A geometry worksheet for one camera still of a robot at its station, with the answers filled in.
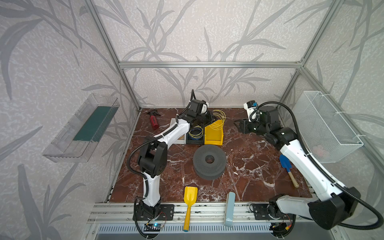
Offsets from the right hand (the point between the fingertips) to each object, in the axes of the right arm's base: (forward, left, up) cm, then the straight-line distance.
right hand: (238, 116), depth 76 cm
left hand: (+8, +8, -7) cm, 13 cm away
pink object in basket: (-15, -39, -9) cm, 43 cm away
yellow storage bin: (+6, +11, -24) cm, 27 cm away
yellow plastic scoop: (-32, +25, -29) cm, 50 cm away
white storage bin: (+2, +32, -25) cm, 40 cm away
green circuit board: (-45, +41, -29) cm, 67 cm away
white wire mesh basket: (-15, -34, +5) cm, 38 cm away
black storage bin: (+2, +20, -27) cm, 33 cm away
